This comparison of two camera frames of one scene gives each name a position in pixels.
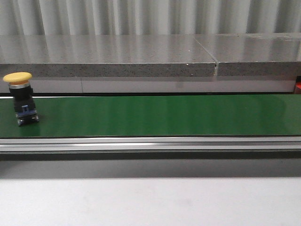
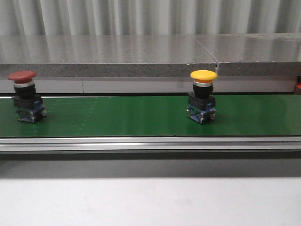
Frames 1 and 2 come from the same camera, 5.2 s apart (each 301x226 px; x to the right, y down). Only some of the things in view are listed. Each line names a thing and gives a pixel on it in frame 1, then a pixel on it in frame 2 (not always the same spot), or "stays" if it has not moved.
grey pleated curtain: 148,17 stays
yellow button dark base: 19,86 to 202,101
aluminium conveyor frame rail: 150,148 stays
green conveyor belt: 144,116 stays
